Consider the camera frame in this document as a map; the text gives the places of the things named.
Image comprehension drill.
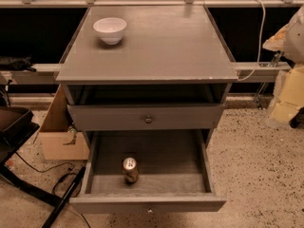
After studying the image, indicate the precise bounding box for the closed grey top drawer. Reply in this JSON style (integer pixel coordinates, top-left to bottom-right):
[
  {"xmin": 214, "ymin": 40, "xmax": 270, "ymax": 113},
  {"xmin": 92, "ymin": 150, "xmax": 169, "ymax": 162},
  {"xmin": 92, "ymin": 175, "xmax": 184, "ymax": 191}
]
[{"xmin": 67, "ymin": 104, "xmax": 223, "ymax": 131}]

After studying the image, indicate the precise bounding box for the metal rail frame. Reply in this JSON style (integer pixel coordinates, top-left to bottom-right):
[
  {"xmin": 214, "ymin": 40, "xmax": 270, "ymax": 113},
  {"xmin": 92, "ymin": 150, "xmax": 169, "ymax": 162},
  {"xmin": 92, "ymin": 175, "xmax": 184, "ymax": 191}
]
[{"xmin": 0, "ymin": 0, "xmax": 304, "ymax": 85}]

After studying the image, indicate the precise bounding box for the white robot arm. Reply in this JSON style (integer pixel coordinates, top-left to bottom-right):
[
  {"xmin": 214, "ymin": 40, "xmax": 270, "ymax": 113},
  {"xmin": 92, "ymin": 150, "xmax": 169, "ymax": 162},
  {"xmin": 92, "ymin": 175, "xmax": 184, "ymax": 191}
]
[{"xmin": 262, "ymin": 6, "xmax": 304, "ymax": 128}]

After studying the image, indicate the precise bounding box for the open grey middle drawer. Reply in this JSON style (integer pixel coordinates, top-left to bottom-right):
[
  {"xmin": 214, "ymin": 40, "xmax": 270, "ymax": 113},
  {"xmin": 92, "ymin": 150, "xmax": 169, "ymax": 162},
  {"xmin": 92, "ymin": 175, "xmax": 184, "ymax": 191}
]
[{"xmin": 70, "ymin": 130, "xmax": 226, "ymax": 214}]

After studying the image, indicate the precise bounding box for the black bag on rail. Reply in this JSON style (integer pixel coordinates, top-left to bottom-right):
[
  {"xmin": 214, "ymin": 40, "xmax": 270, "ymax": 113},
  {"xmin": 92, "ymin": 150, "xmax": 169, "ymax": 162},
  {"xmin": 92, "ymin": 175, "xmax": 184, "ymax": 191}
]
[{"xmin": 0, "ymin": 56, "xmax": 35, "ymax": 71}]

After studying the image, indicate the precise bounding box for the cardboard box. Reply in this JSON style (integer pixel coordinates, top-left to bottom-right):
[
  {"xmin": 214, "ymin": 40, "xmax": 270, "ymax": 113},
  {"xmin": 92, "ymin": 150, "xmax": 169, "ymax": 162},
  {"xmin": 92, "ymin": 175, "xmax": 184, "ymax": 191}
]
[{"xmin": 38, "ymin": 86, "xmax": 89, "ymax": 161}]

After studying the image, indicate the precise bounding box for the white ceramic bowl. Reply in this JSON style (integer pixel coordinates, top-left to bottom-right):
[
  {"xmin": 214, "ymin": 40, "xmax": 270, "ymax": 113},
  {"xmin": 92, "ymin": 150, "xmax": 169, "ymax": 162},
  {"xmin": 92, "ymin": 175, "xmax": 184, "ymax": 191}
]
[{"xmin": 93, "ymin": 17, "xmax": 126, "ymax": 45}]

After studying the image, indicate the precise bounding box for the black floor cable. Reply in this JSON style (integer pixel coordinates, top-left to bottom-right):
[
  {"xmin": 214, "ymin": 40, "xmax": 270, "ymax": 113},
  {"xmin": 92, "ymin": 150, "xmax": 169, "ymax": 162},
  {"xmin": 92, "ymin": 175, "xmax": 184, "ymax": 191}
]
[{"xmin": 14, "ymin": 151, "xmax": 92, "ymax": 228}]

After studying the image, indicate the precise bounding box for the white cable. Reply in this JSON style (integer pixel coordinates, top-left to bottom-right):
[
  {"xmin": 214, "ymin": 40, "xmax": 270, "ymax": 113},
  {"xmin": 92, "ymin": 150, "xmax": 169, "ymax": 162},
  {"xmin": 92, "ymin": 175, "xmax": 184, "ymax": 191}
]
[{"xmin": 237, "ymin": 0, "xmax": 267, "ymax": 82}]

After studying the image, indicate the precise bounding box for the grey drawer cabinet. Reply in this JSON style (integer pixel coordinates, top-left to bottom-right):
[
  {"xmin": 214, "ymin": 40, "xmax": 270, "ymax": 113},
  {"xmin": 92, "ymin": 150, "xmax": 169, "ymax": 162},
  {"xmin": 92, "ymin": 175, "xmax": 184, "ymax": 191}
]
[{"xmin": 54, "ymin": 5, "xmax": 239, "ymax": 215}]

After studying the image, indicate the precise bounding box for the orange soda can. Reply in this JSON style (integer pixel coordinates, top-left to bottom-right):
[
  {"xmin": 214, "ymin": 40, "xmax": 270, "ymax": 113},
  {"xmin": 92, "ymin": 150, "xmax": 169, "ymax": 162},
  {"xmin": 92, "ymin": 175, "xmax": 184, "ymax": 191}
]
[{"xmin": 123, "ymin": 157, "xmax": 139, "ymax": 183}]

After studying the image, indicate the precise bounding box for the black equipment stand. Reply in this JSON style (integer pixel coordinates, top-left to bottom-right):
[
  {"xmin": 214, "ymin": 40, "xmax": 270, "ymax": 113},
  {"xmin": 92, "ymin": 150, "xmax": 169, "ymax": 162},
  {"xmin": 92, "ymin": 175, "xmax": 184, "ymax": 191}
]
[{"xmin": 0, "ymin": 105, "xmax": 87, "ymax": 228}]

